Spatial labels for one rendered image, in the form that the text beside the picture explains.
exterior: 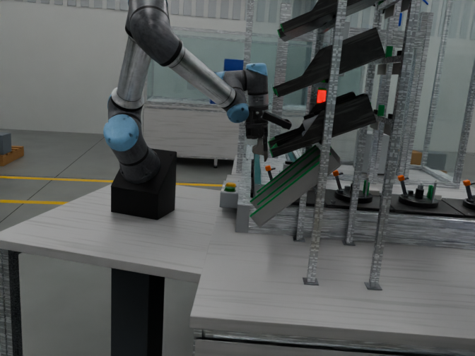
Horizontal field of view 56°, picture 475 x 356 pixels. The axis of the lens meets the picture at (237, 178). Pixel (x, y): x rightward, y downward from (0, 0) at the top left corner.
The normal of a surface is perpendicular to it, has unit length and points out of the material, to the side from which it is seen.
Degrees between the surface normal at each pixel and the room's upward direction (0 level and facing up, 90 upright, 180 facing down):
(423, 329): 0
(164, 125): 90
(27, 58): 90
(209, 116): 90
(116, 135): 50
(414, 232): 90
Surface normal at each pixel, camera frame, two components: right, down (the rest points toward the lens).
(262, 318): 0.07, -0.97
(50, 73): 0.11, 0.23
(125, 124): -0.14, -0.47
